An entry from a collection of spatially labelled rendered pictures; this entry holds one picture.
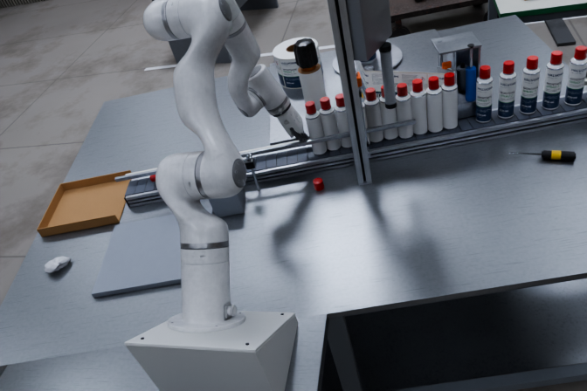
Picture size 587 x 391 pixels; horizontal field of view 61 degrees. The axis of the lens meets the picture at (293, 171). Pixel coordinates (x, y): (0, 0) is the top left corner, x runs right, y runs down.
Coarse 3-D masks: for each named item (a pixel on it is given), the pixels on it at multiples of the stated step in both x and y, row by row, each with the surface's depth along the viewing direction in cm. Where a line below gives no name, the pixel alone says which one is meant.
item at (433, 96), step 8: (432, 80) 161; (432, 88) 162; (440, 88) 164; (432, 96) 163; (440, 96) 164; (432, 104) 165; (440, 104) 166; (432, 112) 167; (440, 112) 168; (432, 120) 169; (440, 120) 170; (432, 128) 172; (440, 128) 172
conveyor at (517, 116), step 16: (496, 112) 175; (544, 112) 169; (560, 112) 167; (464, 128) 171; (384, 144) 174; (256, 160) 184; (272, 160) 180; (288, 160) 178; (304, 160) 176; (128, 192) 184
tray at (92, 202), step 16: (96, 176) 198; (112, 176) 198; (64, 192) 201; (80, 192) 198; (96, 192) 196; (112, 192) 194; (48, 208) 189; (64, 208) 193; (80, 208) 190; (96, 208) 188; (112, 208) 186; (48, 224) 186; (64, 224) 179; (80, 224) 179; (96, 224) 179
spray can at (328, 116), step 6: (324, 102) 165; (324, 108) 167; (330, 108) 167; (324, 114) 167; (330, 114) 167; (324, 120) 169; (330, 120) 169; (324, 126) 171; (330, 126) 170; (336, 126) 172; (324, 132) 173; (330, 132) 171; (336, 132) 172; (330, 144) 175; (336, 144) 175; (330, 150) 177; (336, 150) 176
